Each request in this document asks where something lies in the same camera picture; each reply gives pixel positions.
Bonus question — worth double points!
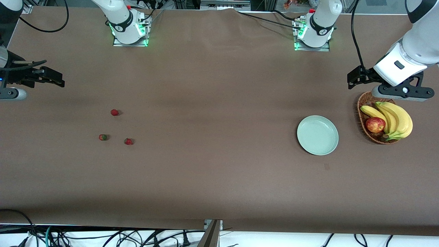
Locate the light green round plate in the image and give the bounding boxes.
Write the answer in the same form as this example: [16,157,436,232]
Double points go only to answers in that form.
[297,115,339,156]

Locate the yellow banana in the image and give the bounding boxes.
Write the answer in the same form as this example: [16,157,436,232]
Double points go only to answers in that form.
[376,102,400,135]
[381,102,413,141]
[360,105,389,133]

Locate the red apple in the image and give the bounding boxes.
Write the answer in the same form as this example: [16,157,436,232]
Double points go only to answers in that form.
[365,117,386,134]

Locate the brown wicker basket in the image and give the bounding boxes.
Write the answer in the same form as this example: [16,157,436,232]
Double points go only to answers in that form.
[357,91,402,145]

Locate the orange background object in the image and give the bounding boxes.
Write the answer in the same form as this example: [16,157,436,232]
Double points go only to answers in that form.
[283,0,309,10]

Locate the brown table cover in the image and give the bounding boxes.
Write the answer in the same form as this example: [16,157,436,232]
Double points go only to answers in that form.
[0,6,439,236]

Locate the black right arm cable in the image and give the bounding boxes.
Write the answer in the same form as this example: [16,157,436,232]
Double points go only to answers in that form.
[19,0,69,33]

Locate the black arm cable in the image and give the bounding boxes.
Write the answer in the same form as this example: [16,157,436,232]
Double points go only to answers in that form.
[19,0,69,33]
[351,0,365,68]

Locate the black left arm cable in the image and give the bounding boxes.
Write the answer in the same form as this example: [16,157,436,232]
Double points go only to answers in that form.
[351,0,365,68]

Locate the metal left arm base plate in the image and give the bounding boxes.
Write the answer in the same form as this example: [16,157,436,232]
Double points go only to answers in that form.
[294,40,330,52]

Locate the black cable on table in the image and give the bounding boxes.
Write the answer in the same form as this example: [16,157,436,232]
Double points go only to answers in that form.
[237,10,304,31]

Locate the aluminium frame bar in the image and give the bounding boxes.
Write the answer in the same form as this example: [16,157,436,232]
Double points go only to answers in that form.
[200,0,251,11]

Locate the aluminium profile post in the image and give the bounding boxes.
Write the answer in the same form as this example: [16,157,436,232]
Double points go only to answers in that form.
[197,219,223,247]

